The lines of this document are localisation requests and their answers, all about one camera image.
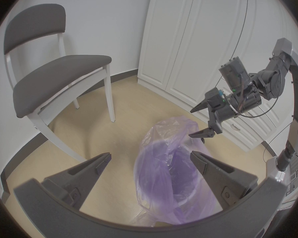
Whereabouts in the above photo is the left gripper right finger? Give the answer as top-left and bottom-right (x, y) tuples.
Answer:
(190, 151), (259, 211)

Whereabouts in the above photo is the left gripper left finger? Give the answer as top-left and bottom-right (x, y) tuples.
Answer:
(41, 152), (112, 211)

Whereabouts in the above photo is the black cable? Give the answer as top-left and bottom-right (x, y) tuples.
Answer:
(236, 93), (283, 119)
(214, 0), (249, 89)
(262, 119), (298, 163)

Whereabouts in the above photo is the purple plastic bag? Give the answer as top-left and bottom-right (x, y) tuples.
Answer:
(134, 116), (224, 227)

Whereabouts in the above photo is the white wardrobe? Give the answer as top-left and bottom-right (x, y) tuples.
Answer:
(137, 0), (296, 153)

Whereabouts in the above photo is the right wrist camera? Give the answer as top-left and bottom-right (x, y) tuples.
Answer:
(219, 57), (250, 92)

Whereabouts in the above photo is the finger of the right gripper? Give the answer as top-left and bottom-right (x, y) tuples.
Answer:
(190, 98), (210, 113)
(188, 128), (215, 140)

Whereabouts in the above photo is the white trash bin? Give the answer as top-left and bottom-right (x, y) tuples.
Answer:
(135, 143), (214, 224)

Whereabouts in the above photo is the white chair with grey seat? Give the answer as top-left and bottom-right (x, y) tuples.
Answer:
(4, 3), (116, 162)

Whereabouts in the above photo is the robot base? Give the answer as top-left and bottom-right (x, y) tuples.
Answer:
(265, 133), (298, 210)

